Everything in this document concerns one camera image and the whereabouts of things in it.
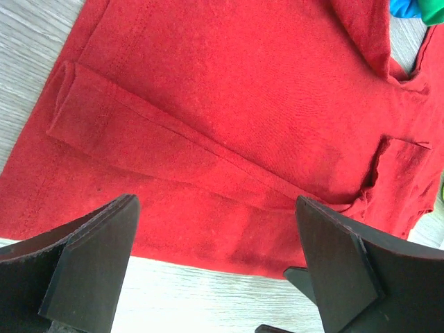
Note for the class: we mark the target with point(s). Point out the blue folded t-shirt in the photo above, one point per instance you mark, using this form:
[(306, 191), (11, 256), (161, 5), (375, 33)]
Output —
[(405, 9)]

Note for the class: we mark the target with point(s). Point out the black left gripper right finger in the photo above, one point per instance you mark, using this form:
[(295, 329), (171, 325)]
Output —
[(365, 280)]

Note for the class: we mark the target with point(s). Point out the green folded t-shirt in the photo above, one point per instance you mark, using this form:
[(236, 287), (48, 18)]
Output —
[(432, 11)]

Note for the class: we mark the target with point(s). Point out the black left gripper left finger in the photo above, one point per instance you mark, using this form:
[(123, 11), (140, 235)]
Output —
[(69, 279)]

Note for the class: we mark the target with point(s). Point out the red t-shirt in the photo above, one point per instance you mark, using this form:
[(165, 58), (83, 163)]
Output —
[(218, 115)]

